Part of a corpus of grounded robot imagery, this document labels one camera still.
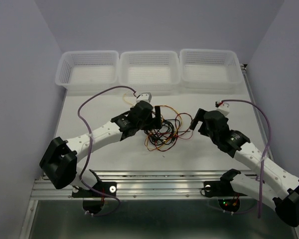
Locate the white plastic basket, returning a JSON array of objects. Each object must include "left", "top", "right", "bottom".
[
  {"left": 55, "top": 50, "right": 119, "bottom": 91},
  {"left": 118, "top": 51, "right": 180, "bottom": 92},
  {"left": 179, "top": 49, "right": 243, "bottom": 91}
]

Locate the right white plastic basket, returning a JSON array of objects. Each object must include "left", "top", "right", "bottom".
[{"left": 179, "top": 49, "right": 243, "bottom": 91}]

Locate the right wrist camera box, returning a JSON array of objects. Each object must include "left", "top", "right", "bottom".
[{"left": 215, "top": 101, "right": 230, "bottom": 117}]

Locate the aluminium front rail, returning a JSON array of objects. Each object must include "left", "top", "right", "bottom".
[{"left": 30, "top": 170, "right": 226, "bottom": 201}]

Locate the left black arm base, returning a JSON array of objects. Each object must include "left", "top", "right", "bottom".
[{"left": 71, "top": 181, "right": 121, "bottom": 217}]

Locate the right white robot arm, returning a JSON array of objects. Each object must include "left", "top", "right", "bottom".
[{"left": 190, "top": 109, "right": 299, "bottom": 228}]

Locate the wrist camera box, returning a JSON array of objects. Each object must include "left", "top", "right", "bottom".
[
  {"left": 215, "top": 101, "right": 230, "bottom": 117},
  {"left": 136, "top": 93, "right": 152, "bottom": 103}
]

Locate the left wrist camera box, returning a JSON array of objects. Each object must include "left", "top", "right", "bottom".
[{"left": 136, "top": 93, "right": 152, "bottom": 103}]

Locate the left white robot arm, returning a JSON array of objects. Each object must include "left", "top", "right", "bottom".
[{"left": 39, "top": 101, "right": 162, "bottom": 198}]

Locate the left white plastic basket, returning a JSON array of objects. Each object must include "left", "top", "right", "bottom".
[{"left": 55, "top": 50, "right": 119, "bottom": 91}]

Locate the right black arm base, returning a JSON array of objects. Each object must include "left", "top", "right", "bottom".
[{"left": 200, "top": 180, "right": 253, "bottom": 215}]

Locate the middle white plastic basket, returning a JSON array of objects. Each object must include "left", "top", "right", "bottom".
[{"left": 118, "top": 51, "right": 180, "bottom": 92}]

